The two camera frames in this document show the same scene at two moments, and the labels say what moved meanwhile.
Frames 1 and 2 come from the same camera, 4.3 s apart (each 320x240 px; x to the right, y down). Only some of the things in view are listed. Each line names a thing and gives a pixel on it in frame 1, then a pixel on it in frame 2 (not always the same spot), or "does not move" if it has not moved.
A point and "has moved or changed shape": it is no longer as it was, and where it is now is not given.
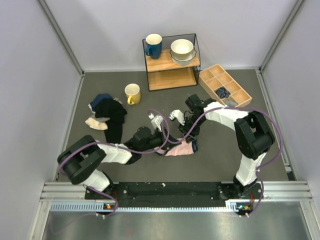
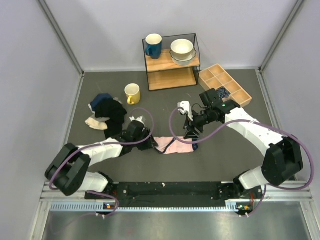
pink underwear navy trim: (184, 148) has moved or changed shape
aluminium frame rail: (276, 190) does not move
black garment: (113, 109) does not move
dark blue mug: (153, 45) does not move
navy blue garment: (98, 98) does not move
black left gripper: (163, 137) → (150, 143)
